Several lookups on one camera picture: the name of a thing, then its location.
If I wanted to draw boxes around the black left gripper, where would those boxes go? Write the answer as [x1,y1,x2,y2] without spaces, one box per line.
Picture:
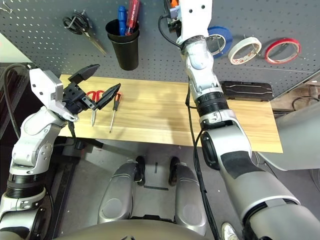
[61,63,122,115]

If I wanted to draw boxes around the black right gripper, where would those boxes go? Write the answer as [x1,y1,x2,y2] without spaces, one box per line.
[166,6,183,34]

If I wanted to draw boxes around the black orange screwdriver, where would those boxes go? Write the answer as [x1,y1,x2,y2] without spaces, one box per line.
[109,92,123,134]

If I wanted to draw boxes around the red handled scissors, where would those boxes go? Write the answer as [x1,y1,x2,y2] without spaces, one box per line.
[85,89,106,128]

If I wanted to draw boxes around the white tape roll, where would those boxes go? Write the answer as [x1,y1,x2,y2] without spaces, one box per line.
[227,36,263,66]

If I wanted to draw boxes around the black plastic cup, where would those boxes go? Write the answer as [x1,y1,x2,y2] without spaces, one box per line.
[104,17,140,42]
[107,33,140,71]

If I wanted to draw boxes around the metal peg hook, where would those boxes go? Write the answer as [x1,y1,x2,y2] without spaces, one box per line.
[212,34,223,55]
[243,34,261,55]

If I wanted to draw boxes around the blue tape roll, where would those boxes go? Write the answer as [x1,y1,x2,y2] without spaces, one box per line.
[206,25,234,60]

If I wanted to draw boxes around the black table foot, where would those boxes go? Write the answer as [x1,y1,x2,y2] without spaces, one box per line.
[61,138,105,157]

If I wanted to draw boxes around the small black tool case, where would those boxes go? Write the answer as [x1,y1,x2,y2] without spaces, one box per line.
[221,80,274,103]

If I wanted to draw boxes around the black cabinet on casters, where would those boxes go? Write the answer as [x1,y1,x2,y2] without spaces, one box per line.
[0,62,81,240]

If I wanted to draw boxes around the silver left robot leg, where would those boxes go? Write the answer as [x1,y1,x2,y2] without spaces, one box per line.
[96,155,146,225]

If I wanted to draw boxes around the silver robot leg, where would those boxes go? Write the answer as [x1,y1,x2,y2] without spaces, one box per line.
[96,155,146,225]
[168,156,208,230]

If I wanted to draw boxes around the red tape roll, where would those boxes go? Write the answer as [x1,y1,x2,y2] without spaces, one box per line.
[264,37,302,65]

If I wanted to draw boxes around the long black floor tape strip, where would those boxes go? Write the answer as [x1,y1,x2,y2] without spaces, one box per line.
[143,183,169,192]

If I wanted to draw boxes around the silver right robot leg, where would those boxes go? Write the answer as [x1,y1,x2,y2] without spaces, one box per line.
[168,156,208,230]

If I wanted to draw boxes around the brown side bench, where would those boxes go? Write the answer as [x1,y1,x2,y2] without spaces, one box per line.
[271,81,320,113]

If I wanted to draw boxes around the grey robot torso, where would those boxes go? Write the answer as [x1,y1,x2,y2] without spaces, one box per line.
[53,218,211,240]

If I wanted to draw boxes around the grey round table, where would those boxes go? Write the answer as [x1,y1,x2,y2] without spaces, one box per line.
[257,98,320,172]

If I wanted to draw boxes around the white sneaker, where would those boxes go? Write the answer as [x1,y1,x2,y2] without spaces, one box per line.
[221,221,240,240]

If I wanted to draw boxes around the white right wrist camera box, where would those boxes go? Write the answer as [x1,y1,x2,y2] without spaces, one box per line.
[176,0,213,46]

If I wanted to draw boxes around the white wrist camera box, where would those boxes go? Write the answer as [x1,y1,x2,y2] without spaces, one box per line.
[176,0,213,46]
[28,67,76,122]

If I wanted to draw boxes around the black handled scissors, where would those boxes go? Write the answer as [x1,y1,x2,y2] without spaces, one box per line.
[62,11,108,56]

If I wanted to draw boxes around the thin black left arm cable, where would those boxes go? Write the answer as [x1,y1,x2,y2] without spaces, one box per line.
[67,121,77,139]

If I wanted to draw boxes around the blue handled screwdriver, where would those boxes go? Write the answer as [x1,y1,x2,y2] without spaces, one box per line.
[117,5,128,37]

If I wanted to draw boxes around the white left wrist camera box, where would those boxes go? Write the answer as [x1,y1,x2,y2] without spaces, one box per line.
[28,67,76,122]

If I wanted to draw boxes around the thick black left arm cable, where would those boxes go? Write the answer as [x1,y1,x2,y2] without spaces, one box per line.
[2,63,30,140]

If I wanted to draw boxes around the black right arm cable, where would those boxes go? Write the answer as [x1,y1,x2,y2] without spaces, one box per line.
[157,13,221,240]

